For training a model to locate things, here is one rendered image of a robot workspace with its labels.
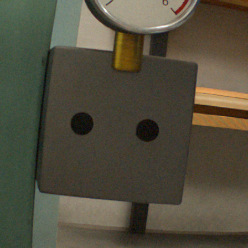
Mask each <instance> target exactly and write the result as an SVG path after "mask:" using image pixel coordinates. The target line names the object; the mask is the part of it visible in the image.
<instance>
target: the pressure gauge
mask: <svg viewBox="0 0 248 248"><path fill-rule="evenodd" d="M84 1H85V3H86V5H87V7H88V9H89V10H90V12H91V13H92V15H93V16H94V17H95V18H96V19H97V20H98V21H99V22H100V23H102V24H103V25H104V26H106V27H108V28H109V29H112V30H114V31H115V38H114V44H113V55H112V64H111V67H112V68H113V69H114V70H123V71H132V72H137V73H138V72H139V71H141V66H142V56H143V47H144V38H145V35H149V34H161V33H164V32H167V31H170V30H173V29H174V28H176V27H179V26H180V25H182V24H183V23H185V22H186V21H187V20H188V19H189V18H190V17H191V16H192V15H193V14H194V12H195V11H196V9H197V7H198V5H199V3H200V0H84Z"/></svg>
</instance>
